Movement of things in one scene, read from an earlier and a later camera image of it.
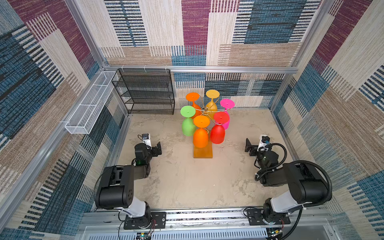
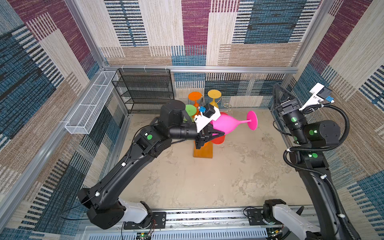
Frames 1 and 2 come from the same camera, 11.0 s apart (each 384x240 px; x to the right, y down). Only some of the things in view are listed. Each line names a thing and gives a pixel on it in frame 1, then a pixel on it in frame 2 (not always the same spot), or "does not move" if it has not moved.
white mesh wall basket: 85,116 does not move
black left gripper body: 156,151 to 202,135
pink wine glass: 227,103 to 226,123
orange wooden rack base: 205,152 does not move
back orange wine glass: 193,96 does not move
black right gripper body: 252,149 to 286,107
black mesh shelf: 146,91 does not move
